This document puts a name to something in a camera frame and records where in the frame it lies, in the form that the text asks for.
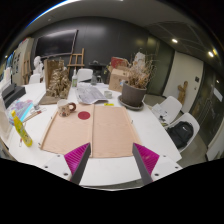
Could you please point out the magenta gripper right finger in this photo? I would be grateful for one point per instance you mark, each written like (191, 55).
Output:
(146, 161)

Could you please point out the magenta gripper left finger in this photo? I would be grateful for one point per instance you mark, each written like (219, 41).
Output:
(77, 160)

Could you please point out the left tan placemat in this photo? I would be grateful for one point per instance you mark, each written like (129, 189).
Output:
(63, 134)

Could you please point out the tan placemat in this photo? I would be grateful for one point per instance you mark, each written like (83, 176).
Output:
(113, 133)
(63, 134)

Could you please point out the right tan placemat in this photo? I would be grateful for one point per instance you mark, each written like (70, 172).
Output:
(113, 133)

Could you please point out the black backpack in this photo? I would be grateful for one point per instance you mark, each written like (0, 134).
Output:
(181, 133)

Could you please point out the dark red round coaster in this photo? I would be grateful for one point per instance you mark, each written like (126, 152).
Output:
(84, 115)

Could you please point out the white chair with backpack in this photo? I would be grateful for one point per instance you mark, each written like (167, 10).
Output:
(187, 117)

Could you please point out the floral ceramic mug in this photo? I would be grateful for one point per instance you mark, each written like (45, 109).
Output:
(65, 108)

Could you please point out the white chair far right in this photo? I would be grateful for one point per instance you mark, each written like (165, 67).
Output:
(168, 110)

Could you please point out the yellow bottle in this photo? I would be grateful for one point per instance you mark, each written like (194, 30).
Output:
(21, 130)

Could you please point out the newspaper stack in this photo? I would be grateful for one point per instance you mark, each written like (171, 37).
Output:
(89, 94)

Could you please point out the dark pot with dried plant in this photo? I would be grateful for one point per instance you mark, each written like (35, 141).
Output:
(139, 76)

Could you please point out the wooden mannequin figure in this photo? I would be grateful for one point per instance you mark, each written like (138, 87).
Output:
(182, 92)

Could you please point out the small white cup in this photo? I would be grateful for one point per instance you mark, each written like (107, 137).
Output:
(108, 94)

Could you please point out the colourful booklet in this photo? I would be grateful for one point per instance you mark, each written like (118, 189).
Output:
(21, 108)

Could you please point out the cardboard sculpture model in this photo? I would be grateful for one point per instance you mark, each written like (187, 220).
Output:
(56, 81)

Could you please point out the clear spray bottle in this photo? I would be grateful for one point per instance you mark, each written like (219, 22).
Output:
(74, 78)

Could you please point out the white chair behind table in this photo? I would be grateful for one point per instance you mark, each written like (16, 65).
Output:
(84, 74)

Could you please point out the cardboard box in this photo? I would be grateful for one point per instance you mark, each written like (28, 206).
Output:
(117, 78)

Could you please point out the white plaster bust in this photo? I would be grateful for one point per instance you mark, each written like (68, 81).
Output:
(38, 66)

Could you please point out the wooden easel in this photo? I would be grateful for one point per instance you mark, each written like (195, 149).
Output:
(76, 60)

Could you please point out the black wall screen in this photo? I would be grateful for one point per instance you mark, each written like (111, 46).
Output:
(57, 43)

